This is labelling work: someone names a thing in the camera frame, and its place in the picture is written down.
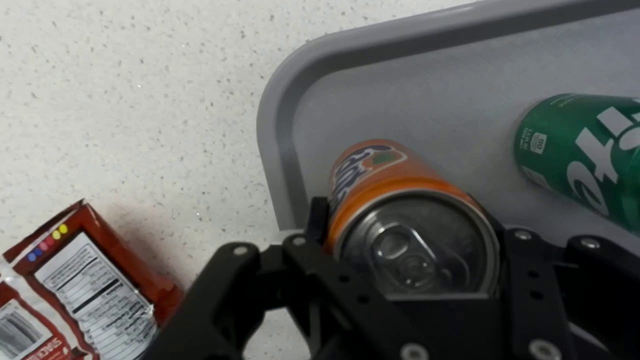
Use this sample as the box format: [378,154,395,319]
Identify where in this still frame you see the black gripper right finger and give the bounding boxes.
[490,222,640,360]

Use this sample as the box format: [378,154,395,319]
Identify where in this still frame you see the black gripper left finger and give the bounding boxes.
[140,195,349,360]

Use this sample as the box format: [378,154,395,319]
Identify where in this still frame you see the green soda can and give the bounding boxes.
[512,92,640,237]

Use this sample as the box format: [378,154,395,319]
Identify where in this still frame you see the orange soda can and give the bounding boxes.
[324,136,503,300]

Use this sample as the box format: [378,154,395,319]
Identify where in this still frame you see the grey plastic tray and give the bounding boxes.
[254,0,640,257]

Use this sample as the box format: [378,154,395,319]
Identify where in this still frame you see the red snack bag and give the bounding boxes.
[0,260,90,360]
[1,197,186,360]

